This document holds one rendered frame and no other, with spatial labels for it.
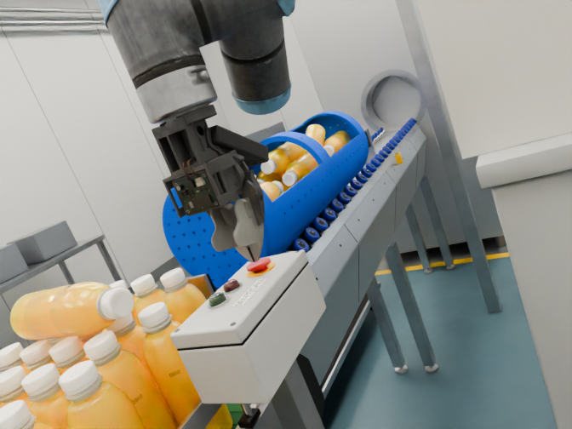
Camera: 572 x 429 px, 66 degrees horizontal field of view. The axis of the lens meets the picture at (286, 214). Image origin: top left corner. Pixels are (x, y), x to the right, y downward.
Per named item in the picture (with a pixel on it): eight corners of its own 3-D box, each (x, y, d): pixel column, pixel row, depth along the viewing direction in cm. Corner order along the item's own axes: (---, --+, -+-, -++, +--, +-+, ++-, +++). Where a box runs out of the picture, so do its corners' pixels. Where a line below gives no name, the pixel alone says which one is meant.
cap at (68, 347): (89, 345, 62) (83, 334, 62) (76, 361, 58) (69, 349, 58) (65, 352, 63) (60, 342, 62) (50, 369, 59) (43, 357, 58)
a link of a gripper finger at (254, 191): (238, 231, 59) (214, 171, 57) (245, 225, 61) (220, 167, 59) (267, 224, 57) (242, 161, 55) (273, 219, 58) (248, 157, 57)
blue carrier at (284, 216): (377, 174, 170) (357, 100, 163) (286, 285, 96) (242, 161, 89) (311, 188, 184) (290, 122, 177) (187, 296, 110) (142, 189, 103)
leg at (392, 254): (439, 364, 199) (397, 240, 185) (437, 373, 194) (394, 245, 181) (426, 365, 202) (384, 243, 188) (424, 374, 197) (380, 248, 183)
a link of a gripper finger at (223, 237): (220, 280, 58) (191, 217, 56) (241, 260, 63) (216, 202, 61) (238, 277, 57) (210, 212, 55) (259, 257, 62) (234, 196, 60)
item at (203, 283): (233, 323, 92) (209, 270, 89) (227, 329, 90) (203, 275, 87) (197, 327, 96) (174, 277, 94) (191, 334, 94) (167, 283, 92)
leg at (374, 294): (408, 366, 206) (366, 246, 192) (406, 374, 201) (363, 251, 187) (397, 366, 209) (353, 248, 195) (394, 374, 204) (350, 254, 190)
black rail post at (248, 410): (261, 413, 65) (240, 367, 63) (251, 428, 62) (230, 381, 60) (249, 413, 66) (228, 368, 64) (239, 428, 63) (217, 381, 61)
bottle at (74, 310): (65, 317, 71) (143, 307, 61) (29, 350, 65) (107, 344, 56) (40, 283, 69) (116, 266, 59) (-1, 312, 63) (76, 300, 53)
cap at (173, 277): (181, 286, 72) (176, 277, 72) (161, 292, 73) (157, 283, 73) (190, 277, 76) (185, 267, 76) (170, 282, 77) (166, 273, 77)
